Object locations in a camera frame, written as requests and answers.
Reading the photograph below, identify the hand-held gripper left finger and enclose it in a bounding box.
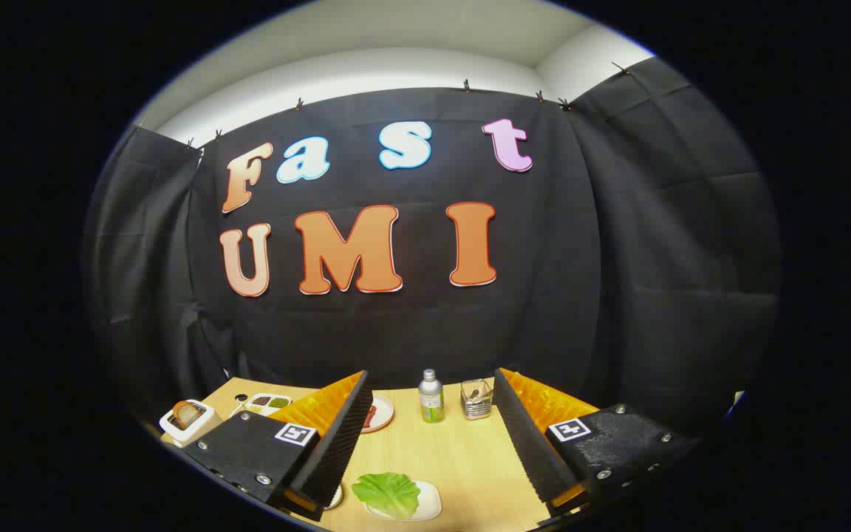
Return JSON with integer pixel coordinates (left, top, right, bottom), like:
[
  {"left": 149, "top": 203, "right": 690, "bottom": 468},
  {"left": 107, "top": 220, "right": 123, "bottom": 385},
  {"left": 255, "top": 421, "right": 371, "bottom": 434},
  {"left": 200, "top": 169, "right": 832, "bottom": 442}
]
[{"left": 182, "top": 369, "right": 375, "bottom": 522}]

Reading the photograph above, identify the pink round plate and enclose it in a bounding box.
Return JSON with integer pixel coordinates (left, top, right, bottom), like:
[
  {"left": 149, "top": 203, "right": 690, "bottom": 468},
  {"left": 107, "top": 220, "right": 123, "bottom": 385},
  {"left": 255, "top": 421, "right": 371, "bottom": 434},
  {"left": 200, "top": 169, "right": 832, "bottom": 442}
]
[{"left": 361, "top": 394, "right": 395, "bottom": 434}]

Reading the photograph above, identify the green lettuce leaf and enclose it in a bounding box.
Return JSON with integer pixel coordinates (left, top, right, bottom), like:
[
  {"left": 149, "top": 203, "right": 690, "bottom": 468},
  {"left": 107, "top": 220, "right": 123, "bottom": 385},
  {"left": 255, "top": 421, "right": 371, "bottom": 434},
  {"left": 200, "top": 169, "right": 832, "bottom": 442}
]
[{"left": 352, "top": 473, "right": 421, "bottom": 519}]

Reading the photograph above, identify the silver bottle with green label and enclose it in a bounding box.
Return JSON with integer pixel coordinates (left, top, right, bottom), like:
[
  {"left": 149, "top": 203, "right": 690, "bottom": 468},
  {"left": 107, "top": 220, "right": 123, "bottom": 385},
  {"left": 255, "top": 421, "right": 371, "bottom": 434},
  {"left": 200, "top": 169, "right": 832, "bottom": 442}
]
[{"left": 418, "top": 369, "right": 446, "bottom": 423}]

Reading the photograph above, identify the white divided tray with beans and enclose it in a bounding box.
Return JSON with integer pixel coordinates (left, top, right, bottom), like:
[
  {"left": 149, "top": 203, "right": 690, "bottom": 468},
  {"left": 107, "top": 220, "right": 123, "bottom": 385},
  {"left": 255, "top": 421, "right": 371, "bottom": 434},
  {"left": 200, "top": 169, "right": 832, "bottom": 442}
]
[{"left": 245, "top": 394, "right": 292, "bottom": 416}]

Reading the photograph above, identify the white square plate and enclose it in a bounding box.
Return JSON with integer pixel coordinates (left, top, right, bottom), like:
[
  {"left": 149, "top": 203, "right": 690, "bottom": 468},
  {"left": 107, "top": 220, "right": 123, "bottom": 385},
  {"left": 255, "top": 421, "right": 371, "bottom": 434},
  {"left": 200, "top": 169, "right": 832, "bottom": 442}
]
[{"left": 364, "top": 480, "right": 442, "bottom": 522}]

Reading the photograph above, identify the metal wire basket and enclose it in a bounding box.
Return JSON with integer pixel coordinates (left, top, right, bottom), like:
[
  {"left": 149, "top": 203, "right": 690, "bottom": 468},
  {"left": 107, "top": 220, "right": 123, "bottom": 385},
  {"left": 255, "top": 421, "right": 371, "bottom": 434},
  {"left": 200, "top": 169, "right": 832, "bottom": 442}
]
[{"left": 460, "top": 378, "right": 495, "bottom": 420}]

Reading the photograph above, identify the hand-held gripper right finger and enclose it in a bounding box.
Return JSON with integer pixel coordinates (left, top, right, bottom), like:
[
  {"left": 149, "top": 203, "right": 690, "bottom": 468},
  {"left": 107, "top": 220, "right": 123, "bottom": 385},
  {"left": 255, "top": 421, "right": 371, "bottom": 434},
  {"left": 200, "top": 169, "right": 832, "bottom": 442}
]
[{"left": 493, "top": 367, "right": 701, "bottom": 518}]

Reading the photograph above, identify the white toaster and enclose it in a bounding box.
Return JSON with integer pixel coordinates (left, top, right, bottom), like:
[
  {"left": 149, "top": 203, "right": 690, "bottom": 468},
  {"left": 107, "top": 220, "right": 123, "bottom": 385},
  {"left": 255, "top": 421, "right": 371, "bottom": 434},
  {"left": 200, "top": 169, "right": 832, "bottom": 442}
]
[{"left": 160, "top": 399, "right": 223, "bottom": 448}]

